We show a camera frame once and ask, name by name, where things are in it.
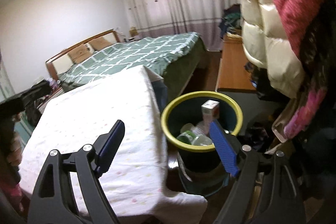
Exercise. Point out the cream puffer jacket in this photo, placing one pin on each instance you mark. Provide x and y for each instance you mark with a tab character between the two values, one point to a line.
266	45

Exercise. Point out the pile of dark clothes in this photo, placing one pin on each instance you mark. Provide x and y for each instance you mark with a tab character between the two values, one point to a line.
231	20

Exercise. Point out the pink fuzzy sleeve forearm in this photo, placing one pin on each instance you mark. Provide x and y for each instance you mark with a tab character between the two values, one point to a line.
15	196

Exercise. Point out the green label plastic bottle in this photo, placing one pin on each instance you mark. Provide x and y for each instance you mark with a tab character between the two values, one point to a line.
187	137

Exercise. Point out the green checked bed quilt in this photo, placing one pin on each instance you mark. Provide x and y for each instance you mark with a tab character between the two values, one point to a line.
173	57

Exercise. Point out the wooden bed headboard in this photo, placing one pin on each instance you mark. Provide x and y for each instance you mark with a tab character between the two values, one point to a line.
63	61

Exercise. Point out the left hand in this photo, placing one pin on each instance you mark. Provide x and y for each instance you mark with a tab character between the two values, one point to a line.
14	154

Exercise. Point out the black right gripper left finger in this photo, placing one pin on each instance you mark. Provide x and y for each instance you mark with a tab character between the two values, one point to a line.
53	199

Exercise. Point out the yellow rimmed dark trash bin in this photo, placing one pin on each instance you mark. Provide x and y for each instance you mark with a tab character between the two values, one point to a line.
200	169

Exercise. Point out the red quilted jacket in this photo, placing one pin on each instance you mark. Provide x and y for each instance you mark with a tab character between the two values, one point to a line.
299	19

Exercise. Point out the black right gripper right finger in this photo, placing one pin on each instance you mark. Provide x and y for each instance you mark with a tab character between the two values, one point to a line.
264	190

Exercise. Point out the pink tissue box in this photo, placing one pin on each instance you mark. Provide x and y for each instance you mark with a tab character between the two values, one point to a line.
210	111

